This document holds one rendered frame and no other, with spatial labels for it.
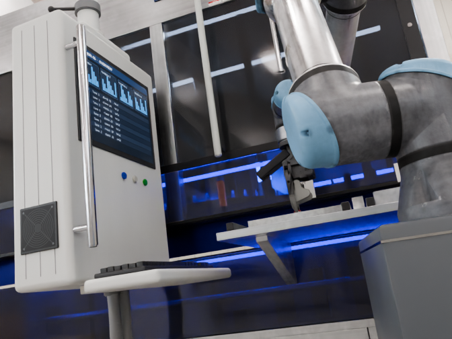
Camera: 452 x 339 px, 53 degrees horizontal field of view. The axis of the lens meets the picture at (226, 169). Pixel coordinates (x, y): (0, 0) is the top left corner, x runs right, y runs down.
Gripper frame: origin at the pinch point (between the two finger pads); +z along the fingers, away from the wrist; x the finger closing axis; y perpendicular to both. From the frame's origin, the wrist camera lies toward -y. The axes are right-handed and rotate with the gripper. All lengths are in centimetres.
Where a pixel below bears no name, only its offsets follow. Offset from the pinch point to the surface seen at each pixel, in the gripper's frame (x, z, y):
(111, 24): 17, -93, -65
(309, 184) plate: 18.3, -10.5, 3.4
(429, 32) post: 17, -52, 50
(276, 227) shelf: -21.2, 7.2, -2.0
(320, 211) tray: -7.3, 3.0, 7.7
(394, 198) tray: -18.7, 4.9, 25.7
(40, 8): 16, -113, -100
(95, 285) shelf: -37, 15, -42
